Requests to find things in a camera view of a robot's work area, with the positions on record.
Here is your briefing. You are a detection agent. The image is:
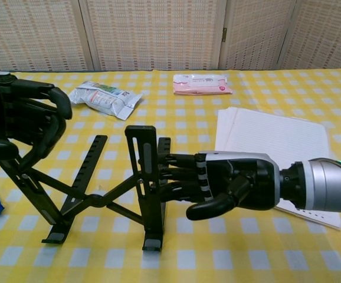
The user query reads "black grey right robot hand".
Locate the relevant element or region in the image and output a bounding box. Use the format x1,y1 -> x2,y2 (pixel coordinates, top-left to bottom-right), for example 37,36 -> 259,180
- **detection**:
158,150 -> 281,222

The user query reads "black folding laptop stand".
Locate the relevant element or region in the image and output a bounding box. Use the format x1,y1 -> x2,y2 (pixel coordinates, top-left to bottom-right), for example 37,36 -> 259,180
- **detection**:
0,125 -> 172,252

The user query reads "stack of lined paper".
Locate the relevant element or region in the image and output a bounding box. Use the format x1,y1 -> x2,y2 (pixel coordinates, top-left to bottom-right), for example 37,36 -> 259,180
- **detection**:
214,107 -> 341,231

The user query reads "yellow white checkered tablecloth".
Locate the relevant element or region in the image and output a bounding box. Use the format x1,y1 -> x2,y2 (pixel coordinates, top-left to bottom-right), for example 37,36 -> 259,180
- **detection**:
0,66 -> 341,283

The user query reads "white printed snack packet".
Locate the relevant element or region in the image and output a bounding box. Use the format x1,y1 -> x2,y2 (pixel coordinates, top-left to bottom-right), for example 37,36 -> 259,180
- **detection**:
68,81 -> 143,121

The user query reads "pink wet wipes pack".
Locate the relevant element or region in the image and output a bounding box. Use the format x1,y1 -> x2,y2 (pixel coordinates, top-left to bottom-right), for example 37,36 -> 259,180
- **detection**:
172,73 -> 234,96

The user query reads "beige woven folding screen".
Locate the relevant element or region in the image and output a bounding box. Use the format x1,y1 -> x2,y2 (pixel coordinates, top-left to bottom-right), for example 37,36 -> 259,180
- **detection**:
0,0 -> 341,73

